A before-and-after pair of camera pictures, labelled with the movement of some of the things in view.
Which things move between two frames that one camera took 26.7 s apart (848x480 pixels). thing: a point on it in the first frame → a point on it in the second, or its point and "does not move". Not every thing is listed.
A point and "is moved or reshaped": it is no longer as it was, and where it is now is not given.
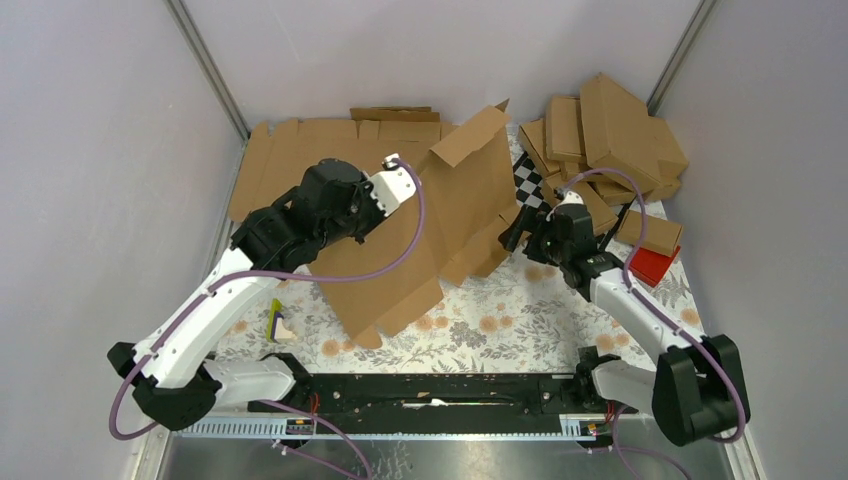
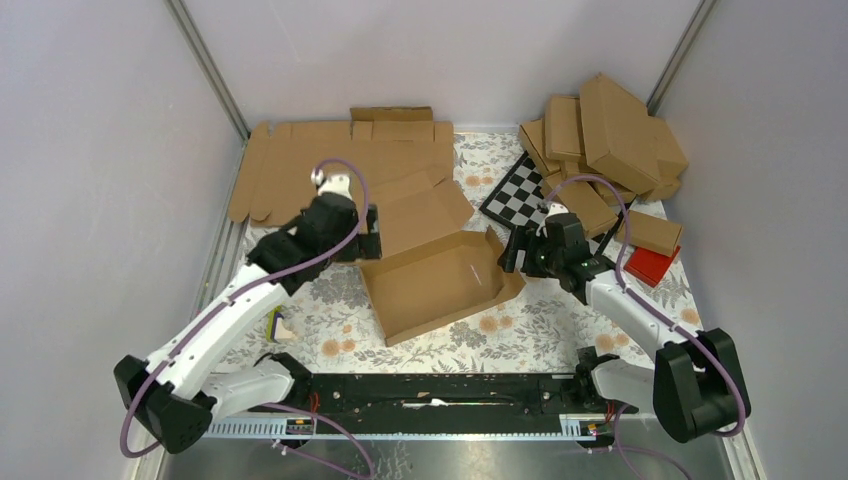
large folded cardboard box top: x=618 y=139 does not move
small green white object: x=275 y=328 does not move
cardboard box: x=671 y=160 does not move
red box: x=651 y=265 does not move
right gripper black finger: x=525 y=220 → x=524 y=238
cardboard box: x=469 y=220 is moved or reshaped
